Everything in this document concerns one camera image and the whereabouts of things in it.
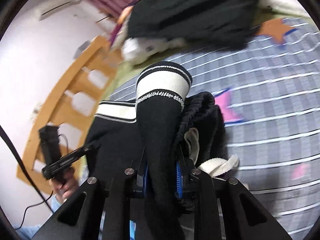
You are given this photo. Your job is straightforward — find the black pants with white band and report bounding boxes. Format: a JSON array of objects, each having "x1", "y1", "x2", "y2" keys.
[{"x1": 86, "y1": 61, "x2": 239, "y2": 239}]

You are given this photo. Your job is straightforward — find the blue sleeve forearm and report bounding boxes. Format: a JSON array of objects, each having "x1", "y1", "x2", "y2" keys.
[{"x1": 16, "y1": 195, "x2": 61, "y2": 240}]

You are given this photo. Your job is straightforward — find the green bed sheet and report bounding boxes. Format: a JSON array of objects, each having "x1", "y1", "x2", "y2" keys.
[{"x1": 101, "y1": 53, "x2": 167, "y2": 100}]

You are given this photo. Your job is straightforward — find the purple orange cushion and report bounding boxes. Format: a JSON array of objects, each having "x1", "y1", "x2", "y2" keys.
[{"x1": 109, "y1": 5, "x2": 133, "y2": 47}]

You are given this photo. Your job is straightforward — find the person's left hand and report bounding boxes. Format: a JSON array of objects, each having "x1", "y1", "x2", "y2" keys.
[{"x1": 49, "y1": 167, "x2": 79, "y2": 204}]

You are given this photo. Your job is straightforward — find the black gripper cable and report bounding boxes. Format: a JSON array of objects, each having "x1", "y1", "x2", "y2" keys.
[{"x1": 0, "y1": 125, "x2": 70, "y2": 230}]

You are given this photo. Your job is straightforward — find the black jacket on pillows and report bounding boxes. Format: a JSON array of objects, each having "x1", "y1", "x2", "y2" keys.
[{"x1": 128, "y1": 0, "x2": 259, "y2": 49}]

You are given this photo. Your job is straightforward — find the wooden bed frame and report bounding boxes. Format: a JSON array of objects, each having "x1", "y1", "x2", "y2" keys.
[{"x1": 22, "y1": 36, "x2": 122, "y2": 194}]

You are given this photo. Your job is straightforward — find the white flower print pillow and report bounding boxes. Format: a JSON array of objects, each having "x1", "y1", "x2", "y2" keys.
[{"x1": 121, "y1": 37, "x2": 187, "y2": 65}]

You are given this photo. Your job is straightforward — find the wall air conditioner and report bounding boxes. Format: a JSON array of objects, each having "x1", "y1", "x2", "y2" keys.
[{"x1": 34, "y1": 0, "x2": 82, "y2": 21}]

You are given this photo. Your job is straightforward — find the grey checked star blanket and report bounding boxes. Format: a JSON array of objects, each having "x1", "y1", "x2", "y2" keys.
[{"x1": 107, "y1": 17, "x2": 320, "y2": 240}]

